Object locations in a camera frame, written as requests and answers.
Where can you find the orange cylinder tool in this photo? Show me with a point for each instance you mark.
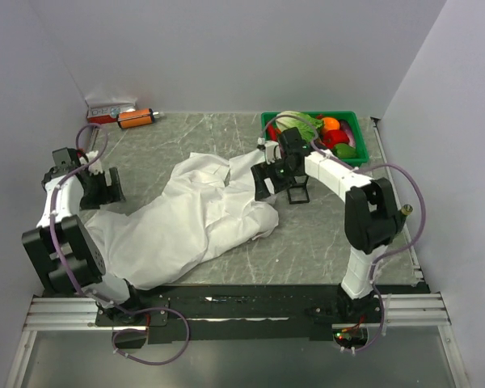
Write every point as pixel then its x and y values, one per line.
pixel 137 118

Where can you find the toy red bell pepper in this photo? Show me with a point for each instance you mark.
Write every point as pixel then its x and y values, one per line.
pixel 332 138

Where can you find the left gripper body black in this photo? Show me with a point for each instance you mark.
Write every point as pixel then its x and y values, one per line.
pixel 96 193

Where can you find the small black frame stand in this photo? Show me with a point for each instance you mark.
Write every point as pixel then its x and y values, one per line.
pixel 298 193

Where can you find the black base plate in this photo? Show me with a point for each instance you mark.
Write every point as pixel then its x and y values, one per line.
pixel 253 312

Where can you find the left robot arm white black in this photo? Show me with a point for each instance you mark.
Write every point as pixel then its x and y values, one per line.
pixel 63 253

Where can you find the toy purple eggplant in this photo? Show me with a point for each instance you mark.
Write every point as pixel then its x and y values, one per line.
pixel 347 129

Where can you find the green plastic basket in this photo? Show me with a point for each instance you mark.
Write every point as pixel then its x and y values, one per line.
pixel 350 117

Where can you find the aluminium rail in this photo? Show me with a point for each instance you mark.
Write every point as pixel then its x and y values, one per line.
pixel 80 314

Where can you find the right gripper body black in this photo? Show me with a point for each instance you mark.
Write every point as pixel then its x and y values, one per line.
pixel 281 174

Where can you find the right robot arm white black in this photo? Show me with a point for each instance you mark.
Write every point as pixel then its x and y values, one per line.
pixel 371 217

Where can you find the toy orange fruit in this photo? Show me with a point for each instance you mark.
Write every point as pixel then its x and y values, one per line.
pixel 330 124

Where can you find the toy green bell pepper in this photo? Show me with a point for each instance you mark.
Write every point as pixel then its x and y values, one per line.
pixel 344 151

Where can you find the toy cabbage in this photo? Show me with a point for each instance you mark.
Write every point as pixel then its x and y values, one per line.
pixel 307 125

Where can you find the red white carton box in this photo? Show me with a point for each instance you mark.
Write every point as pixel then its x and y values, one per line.
pixel 105 109

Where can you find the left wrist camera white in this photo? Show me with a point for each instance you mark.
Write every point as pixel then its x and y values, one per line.
pixel 90 163

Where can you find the green glass bottle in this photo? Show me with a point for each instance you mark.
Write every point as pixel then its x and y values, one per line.
pixel 405 211

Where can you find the toy red chili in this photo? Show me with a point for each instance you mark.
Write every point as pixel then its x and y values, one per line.
pixel 272 132

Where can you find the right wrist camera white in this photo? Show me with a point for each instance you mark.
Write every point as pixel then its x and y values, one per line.
pixel 271 150

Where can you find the white garment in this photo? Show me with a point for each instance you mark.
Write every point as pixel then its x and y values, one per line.
pixel 207 208

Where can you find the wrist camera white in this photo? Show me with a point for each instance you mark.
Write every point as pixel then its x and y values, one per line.
pixel 271 150
pixel 90 163

